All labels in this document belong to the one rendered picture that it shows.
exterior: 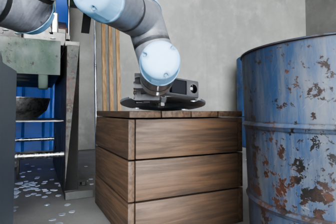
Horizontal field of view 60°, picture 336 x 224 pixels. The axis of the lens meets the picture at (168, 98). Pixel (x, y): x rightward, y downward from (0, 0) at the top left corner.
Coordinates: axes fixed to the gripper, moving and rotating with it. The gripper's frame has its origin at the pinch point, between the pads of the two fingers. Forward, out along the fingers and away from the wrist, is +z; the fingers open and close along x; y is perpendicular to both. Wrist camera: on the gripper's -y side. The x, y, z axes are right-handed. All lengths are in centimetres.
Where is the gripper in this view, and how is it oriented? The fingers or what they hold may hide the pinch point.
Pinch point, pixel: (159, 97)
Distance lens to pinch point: 87.1
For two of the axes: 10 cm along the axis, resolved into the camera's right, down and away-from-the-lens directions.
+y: -10.0, 0.0, -1.0
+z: -1.0, 1.9, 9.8
